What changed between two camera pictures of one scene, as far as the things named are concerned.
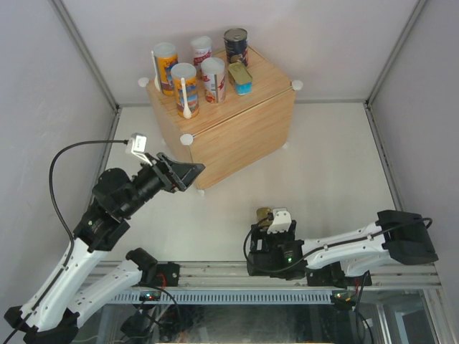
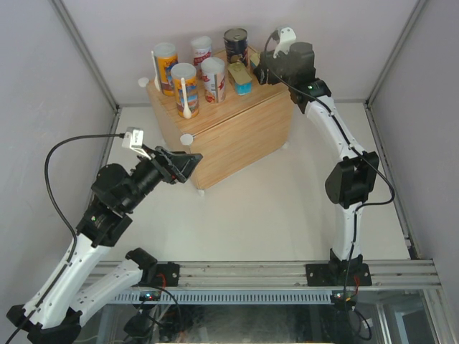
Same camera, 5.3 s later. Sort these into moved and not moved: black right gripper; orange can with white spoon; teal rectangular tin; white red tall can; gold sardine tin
Moved: gold sardine tin; black right gripper
Not moved: teal rectangular tin; white red tall can; orange can with white spoon
